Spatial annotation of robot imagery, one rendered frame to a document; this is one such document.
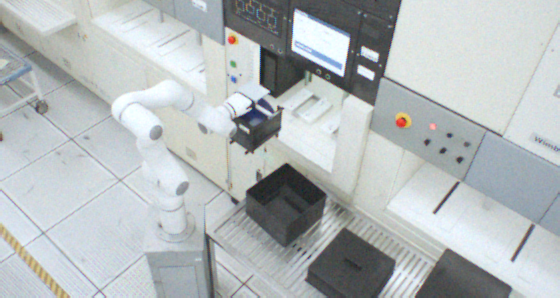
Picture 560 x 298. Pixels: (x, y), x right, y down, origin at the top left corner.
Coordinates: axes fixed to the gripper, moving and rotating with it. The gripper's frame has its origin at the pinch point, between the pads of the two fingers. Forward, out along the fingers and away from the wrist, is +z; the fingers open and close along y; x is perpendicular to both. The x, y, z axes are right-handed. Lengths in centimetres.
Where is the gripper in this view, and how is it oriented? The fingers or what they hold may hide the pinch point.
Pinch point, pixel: (252, 94)
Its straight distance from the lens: 236.9
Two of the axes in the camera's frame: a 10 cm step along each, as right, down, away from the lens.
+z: 6.6, -5.1, 5.6
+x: 0.5, -7.1, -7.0
